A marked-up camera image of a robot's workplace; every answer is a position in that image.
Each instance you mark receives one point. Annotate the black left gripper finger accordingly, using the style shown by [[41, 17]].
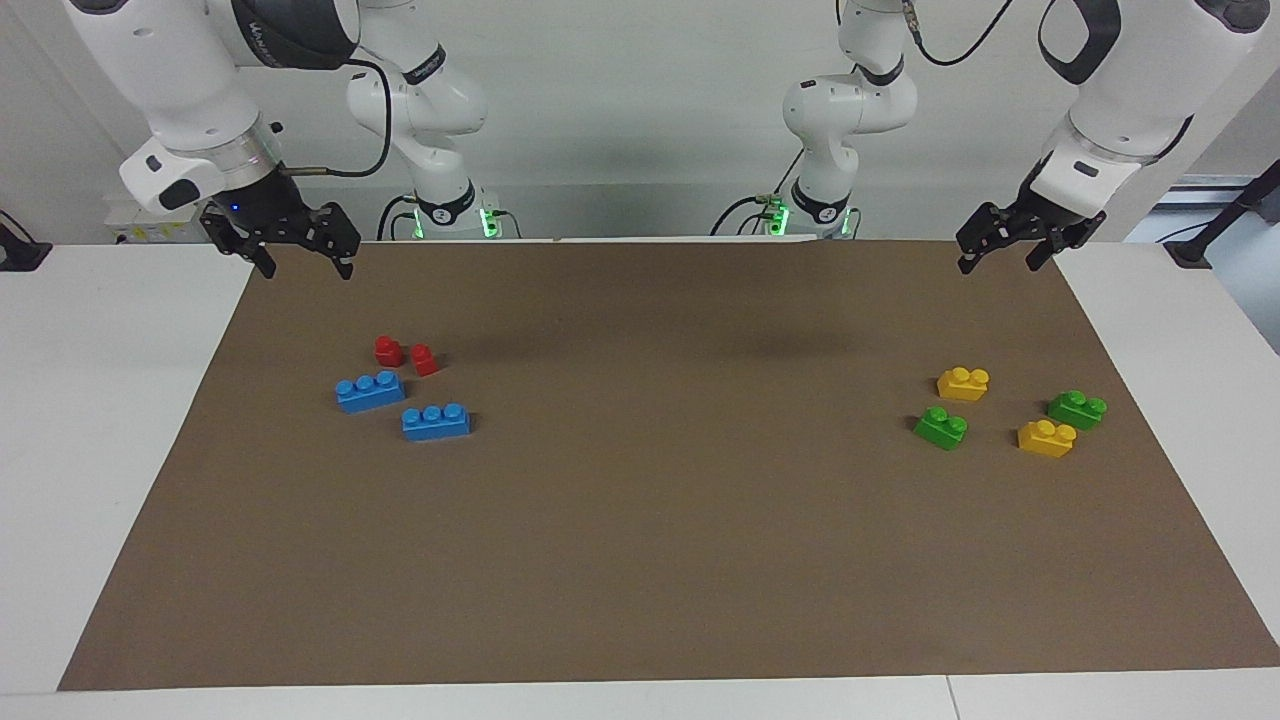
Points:
[[966, 262], [1038, 256]]

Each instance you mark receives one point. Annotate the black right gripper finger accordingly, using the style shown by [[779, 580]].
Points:
[[263, 262], [344, 264]]

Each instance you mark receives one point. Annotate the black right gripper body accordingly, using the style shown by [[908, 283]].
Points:
[[270, 215]]

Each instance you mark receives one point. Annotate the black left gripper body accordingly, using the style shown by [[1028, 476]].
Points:
[[1030, 220]]

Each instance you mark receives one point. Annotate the green two-stud toy block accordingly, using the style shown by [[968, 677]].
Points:
[[1077, 411], [940, 429]]

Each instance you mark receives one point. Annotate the blue three-stud toy block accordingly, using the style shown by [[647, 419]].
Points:
[[436, 423], [370, 393]]

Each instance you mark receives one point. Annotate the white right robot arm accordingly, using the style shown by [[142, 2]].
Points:
[[180, 60]]

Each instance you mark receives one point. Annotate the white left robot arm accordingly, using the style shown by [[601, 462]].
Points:
[[1130, 90]]

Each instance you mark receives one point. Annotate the small red toy block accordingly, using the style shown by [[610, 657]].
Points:
[[388, 351], [425, 361]]

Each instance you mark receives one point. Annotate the yellow two-stud toy block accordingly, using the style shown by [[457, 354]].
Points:
[[963, 385], [1046, 440]]

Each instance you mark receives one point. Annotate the black stand with pole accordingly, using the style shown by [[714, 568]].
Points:
[[1215, 225]]

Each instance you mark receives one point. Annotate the black table clamp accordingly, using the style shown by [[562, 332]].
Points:
[[18, 252]]

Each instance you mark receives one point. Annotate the brown table mat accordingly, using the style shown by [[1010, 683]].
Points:
[[640, 520]]

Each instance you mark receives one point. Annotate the white wall power strip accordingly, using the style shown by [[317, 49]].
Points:
[[150, 226]]

